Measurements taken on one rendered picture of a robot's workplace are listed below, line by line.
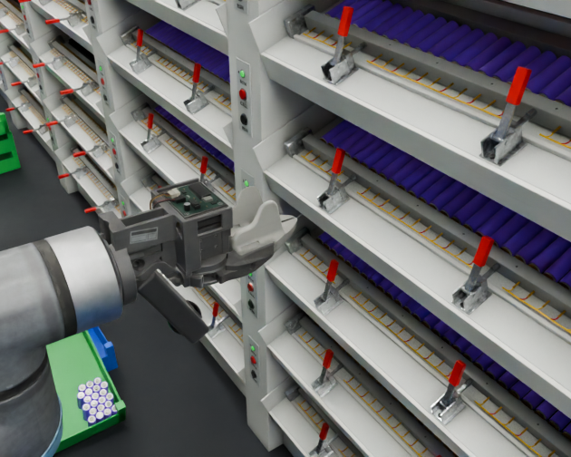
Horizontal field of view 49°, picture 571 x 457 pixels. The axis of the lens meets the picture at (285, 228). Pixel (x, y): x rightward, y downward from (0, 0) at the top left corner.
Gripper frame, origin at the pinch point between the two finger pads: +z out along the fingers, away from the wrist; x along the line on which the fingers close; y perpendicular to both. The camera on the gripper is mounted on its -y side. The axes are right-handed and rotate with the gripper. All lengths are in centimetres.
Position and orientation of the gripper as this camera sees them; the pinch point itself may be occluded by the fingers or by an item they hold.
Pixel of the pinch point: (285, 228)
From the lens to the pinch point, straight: 69.9
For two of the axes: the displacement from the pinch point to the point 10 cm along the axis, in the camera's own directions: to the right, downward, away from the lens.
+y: 0.3, -8.4, -5.4
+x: -5.6, -4.6, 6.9
